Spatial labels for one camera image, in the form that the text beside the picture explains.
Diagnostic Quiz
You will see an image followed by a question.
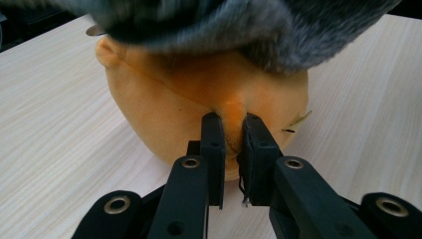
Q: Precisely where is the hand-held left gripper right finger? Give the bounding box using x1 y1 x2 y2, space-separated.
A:
237 113 379 239

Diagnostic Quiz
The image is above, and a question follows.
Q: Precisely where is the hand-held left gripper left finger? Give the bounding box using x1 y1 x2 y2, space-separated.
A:
147 112 227 239

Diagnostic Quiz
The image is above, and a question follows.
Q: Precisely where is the orange plush toy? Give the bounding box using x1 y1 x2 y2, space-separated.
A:
95 34 313 182

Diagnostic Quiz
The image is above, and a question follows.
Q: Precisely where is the grey fluffy cloth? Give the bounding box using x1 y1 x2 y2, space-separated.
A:
53 0 403 76

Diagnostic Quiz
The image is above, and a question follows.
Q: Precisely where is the round table cable hole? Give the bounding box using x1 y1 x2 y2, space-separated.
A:
85 25 107 37

